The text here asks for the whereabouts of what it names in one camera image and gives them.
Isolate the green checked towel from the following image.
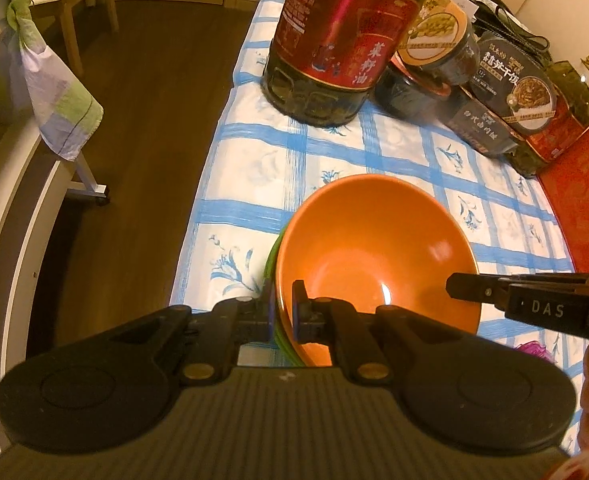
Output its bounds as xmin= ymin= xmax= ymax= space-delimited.
xmin=4 ymin=0 xmax=105 ymax=162

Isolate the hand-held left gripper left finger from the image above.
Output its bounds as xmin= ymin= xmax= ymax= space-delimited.
xmin=107 ymin=279 xmax=278 ymax=387

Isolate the round-lid instant rice bowl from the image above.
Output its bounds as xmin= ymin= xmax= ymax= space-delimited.
xmin=475 ymin=31 xmax=559 ymax=137

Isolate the black instant rice box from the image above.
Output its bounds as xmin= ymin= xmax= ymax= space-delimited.
xmin=447 ymin=84 xmax=521 ymax=159

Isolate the red tote bag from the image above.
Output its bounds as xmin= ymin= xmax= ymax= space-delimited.
xmin=537 ymin=110 xmax=589 ymax=277

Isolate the oil bottle in red sleeve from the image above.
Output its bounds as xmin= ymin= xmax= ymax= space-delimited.
xmin=505 ymin=60 xmax=589 ymax=179

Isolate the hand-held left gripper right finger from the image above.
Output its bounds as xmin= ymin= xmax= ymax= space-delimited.
xmin=292 ymin=280 xmax=471 ymax=387

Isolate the large red-label oil bottle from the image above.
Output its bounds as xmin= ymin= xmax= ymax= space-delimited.
xmin=262 ymin=0 xmax=435 ymax=128

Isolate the orange plastic bowl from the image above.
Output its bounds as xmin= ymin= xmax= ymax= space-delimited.
xmin=276 ymin=174 xmax=481 ymax=368

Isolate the black strap bag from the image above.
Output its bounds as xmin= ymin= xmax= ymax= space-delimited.
xmin=467 ymin=0 xmax=555 ymax=58

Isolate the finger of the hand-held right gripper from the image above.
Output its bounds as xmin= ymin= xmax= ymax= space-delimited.
xmin=497 ymin=272 xmax=589 ymax=292
xmin=445 ymin=272 xmax=512 ymax=311

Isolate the dark jar with red lid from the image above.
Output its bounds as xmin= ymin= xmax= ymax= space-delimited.
xmin=373 ymin=54 xmax=453 ymax=122

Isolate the pink glass plate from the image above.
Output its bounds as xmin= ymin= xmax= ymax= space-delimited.
xmin=517 ymin=339 xmax=552 ymax=363

